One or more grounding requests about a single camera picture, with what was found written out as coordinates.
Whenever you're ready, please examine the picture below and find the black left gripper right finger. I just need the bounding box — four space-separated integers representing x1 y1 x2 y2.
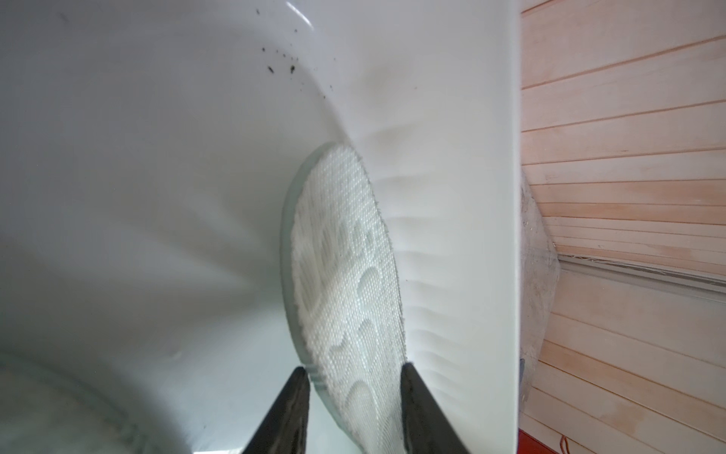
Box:
400 362 469 454

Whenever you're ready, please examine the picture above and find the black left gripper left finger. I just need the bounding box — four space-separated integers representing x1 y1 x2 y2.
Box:
242 366 310 454

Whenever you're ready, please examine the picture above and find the white plastic storage box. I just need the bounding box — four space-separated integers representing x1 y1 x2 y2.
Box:
1 1 520 453

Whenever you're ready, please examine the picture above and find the red pencil cup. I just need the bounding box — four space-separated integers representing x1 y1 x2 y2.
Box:
517 429 559 454

